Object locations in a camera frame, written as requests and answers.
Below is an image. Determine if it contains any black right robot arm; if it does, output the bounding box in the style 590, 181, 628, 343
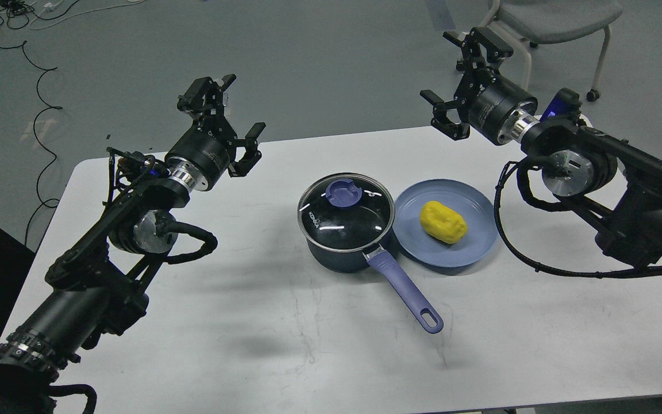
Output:
420, 27, 662, 279

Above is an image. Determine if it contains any yellow potato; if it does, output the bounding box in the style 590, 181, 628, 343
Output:
419, 200, 468, 244

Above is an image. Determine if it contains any black floor cable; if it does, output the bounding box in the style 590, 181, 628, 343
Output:
0, 6, 64, 248

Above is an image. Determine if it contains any white floor cable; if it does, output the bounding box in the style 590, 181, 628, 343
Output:
28, 0, 153, 30

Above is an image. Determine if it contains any dark blue saucepan purple handle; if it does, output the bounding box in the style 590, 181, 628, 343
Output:
297, 172, 444, 335

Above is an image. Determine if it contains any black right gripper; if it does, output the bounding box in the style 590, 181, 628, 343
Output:
420, 27, 538, 145

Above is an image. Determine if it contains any grey office chair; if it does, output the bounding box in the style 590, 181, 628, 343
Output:
482, 1, 623, 102

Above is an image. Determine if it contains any blue plate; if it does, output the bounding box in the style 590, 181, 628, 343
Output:
394, 179, 499, 268

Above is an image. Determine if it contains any glass lid purple knob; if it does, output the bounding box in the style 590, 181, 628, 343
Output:
297, 172, 396, 253

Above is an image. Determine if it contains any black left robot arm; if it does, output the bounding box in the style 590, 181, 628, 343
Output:
0, 74, 265, 413

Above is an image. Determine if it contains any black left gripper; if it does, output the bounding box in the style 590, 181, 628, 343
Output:
165, 74, 266, 191

